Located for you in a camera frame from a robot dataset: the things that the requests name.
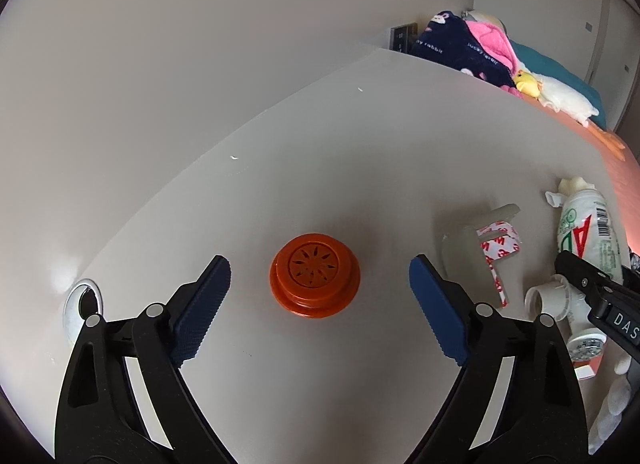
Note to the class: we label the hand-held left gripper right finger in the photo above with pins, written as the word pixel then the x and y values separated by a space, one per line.
pixel 440 314

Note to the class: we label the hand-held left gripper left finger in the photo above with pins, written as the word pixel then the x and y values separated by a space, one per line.
pixel 200 314

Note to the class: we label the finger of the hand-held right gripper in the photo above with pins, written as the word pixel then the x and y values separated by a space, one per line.
pixel 580 271

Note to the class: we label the orange plastic cap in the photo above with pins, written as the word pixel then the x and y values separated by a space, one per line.
pixel 312 271

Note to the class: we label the clear plastic piece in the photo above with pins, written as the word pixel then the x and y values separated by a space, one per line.
pixel 457 254

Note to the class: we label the red-white patterned tape strip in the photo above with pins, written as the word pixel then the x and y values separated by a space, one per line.
pixel 495 239

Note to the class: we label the white goose plush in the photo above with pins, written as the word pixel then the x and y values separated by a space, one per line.
pixel 565 96

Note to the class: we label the yellow duck plush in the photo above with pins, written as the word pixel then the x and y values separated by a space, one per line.
pixel 527 82

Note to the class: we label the white door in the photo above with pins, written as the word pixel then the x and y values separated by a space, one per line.
pixel 615 33

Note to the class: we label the pink fleece cloth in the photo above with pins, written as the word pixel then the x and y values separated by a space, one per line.
pixel 487 38

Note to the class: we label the navy printed blanket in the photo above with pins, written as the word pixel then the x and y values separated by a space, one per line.
pixel 450 48

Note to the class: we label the black wall socket panel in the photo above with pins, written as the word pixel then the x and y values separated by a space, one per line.
pixel 402 36

